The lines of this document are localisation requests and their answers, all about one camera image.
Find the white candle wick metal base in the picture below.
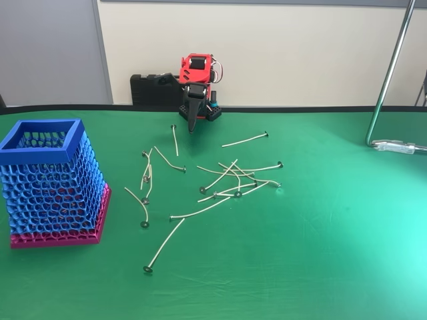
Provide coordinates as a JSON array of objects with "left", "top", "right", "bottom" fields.
[
  {"left": 141, "top": 151, "right": 151, "bottom": 191},
  {"left": 153, "top": 145, "right": 187, "bottom": 173},
  {"left": 170, "top": 124, "right": 179, "bottom": 157},
  {"left": 199, "top": 158, "right": 239, "bottom": 194},
  {"left": 142, "top": 217, "right": 186, "bottom": 273},
  {"left": 218, "top": 162, "right": 283, "bottom": 188},
  {"left": 195, "top": 165, "right": 256, "bottom": 177},
  {"left": 222, "top": 161, "right": 284, "bottom": 172},
  {"left": 212, "top": 179, "right": 271, "bottom": 197},
  {"left": 221, "top": 131, "right": 270, "bottom": 148},
  {"left": 228, "top": 163, "right": 243, "bottom": 198},
  {"left": 197, "top": 179, "right": 258, "bottom": 203},
  {"left": 124, "top": 186, "right": 150, "bottom": 229},
  {"left": 142, "top": 148, "right": 153, "bottom": 183},
  {"left": 169, "top": 196, "right": 232, "bottom": 221},
  {"left": 141, "top": 165, "right": 153, "bottom": 205}
]

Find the blue lattice basket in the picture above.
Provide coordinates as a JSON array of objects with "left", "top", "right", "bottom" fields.
[{"left": 0, "top": 119, "right": 103, "bottom": 236}]

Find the teal black clamp knob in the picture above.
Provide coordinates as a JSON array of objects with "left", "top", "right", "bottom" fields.
[{"left": 208, "top": 89, "right": 222, "bottom": 114}]

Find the black plastic tool case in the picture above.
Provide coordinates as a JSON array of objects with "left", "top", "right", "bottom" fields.
[{"left": 129, "top": 73, "right": 183, "bottom": 107}]

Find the grey partition panel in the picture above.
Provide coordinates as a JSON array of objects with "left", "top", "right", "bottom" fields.
[{"left": 0, "top": 0, "right": 113, "bottom": 106}]

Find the green table cloth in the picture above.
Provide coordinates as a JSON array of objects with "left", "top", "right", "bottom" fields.
[{"left": 0, "top": 105, "right": 427, "bottom": 320}]

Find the magenta lattice base tray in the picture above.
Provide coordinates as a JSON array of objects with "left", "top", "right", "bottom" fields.
[{"left": 9, "top": 182, "right": 112, "bottom": 250}]

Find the chrome metal tube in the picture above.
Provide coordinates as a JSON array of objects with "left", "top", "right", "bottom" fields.
[{"left": 365, "top": 0, "right": 418, "bottom": 147}]

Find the silver clamp fitting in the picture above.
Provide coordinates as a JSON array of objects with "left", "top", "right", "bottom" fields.
[{"left": 372, "top": 139, "right": 427, "bottom": 155}]

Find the red white servo cable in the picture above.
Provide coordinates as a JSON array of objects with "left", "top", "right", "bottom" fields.
[{"left": 210, "top": 59, "right": 226, "bottom": 84}]

